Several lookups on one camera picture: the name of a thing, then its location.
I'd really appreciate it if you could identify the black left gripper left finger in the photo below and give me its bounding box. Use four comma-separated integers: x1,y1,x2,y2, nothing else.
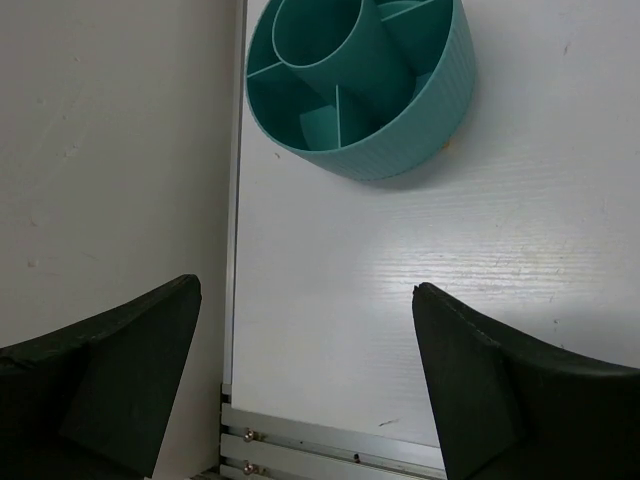
1,274,202,479

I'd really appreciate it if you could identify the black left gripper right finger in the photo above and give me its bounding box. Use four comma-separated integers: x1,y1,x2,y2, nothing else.
412,283,639,479

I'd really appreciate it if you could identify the teal round desk organizer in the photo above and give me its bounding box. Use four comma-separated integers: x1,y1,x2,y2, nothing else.
245,1,476,182

